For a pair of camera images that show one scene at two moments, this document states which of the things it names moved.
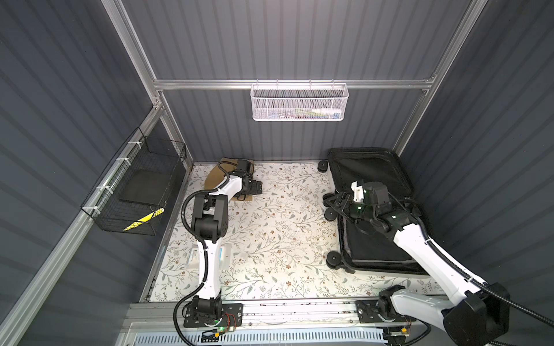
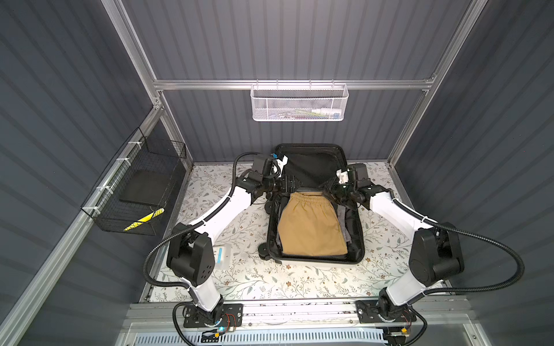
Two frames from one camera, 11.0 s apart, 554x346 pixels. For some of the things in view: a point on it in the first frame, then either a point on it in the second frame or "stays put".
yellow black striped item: [155, 213] stays put
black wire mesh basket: [132, 197] stays put
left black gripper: [253, 187] → [283, 182]
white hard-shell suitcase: [359, 251] → [310, 166]
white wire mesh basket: [299, 101] stays put
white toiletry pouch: [225, 256] stays put
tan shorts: [216, 174] → [309, 225]
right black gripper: [348, 199] → [330, 188]
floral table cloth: [281, 245] stays put
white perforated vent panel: [258, 338] stays put
